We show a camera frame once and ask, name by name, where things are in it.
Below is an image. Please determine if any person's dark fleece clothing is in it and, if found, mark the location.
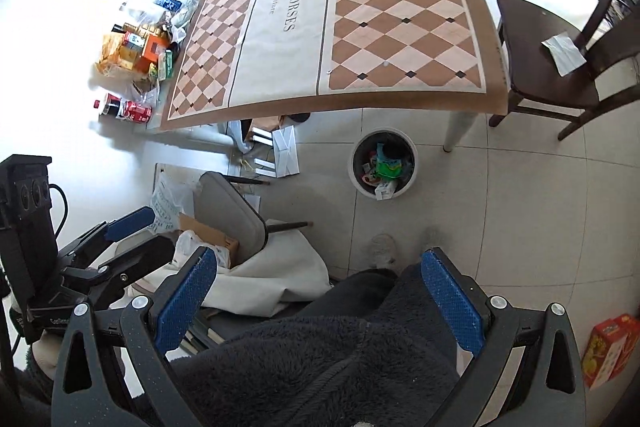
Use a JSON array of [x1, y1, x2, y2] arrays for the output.
[[167, 264, 463, 427]]

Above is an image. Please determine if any brown cardboard box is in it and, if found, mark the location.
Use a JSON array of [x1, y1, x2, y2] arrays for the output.
[[177, 213, 240, 269]]

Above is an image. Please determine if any white table leg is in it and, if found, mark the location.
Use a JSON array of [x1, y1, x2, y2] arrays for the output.
[[225, 121, 252, 154], [442, 111, 478, 154]]

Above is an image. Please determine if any white printed plastic bag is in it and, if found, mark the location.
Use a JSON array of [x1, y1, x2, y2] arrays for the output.
[[150, 179, 197, 234]]

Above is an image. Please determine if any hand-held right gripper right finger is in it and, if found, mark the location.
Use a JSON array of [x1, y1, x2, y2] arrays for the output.
[[420, 248, 587, 427]]

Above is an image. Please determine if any grey padded chair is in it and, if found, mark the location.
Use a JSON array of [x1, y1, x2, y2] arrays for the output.
[[192, 171, 312, 265]]

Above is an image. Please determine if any white paper sheet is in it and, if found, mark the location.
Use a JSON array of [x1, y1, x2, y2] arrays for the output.
[[542, 32, 587, 76]]

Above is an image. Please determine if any white cloth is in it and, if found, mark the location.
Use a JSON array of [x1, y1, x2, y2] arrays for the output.
[[125, 229, 332, 313]]

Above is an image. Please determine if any pile of snack packets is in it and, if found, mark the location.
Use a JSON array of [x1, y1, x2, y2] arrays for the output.
[[95, 0, 202, 94]]

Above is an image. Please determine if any grey slipper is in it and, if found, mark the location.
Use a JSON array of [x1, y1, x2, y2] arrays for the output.
[[367, 234, 402, 267]]

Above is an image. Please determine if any dark wooden chair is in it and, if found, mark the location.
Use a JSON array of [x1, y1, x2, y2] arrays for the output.
[[489, 0, 640, 142]]

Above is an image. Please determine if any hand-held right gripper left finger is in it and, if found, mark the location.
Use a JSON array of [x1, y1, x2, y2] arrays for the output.
[[51, 246, 219, 427]]

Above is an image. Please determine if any black cable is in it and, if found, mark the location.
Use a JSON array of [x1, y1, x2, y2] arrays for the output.
[[49, 183, 69, 239]]

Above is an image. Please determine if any green snack packet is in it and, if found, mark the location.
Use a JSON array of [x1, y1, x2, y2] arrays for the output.
[[376, 146, 403, 180]]

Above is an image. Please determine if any red soda can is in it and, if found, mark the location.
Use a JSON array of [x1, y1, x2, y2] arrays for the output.
[[120, 99, 153, 124]]

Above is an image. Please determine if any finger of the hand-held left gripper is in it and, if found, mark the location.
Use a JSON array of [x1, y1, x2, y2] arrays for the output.
[[60, 234, 177, 308], [55, 206, 157, 268]]

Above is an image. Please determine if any white round trash bin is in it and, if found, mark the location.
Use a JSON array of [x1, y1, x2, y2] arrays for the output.
[[348, 131, 418, 202]]

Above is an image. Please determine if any checkered tablecloth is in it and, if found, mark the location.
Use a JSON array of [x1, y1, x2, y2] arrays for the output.
[[160, 0, 508, 135]]

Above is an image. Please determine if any white folded carton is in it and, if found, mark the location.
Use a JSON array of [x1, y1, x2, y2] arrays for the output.
[[271, 127, 301, 176]]

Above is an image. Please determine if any red yellow printed box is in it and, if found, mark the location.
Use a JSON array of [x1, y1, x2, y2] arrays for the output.
[[580, 313, 640, 390]]

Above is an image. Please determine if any person's left forearm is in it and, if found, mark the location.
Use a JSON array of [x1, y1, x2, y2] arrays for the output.
[[0, 347, 56, 427]]

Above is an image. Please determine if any cola bottle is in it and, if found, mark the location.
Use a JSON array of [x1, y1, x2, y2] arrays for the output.
[[93, 93, 132, 120]]

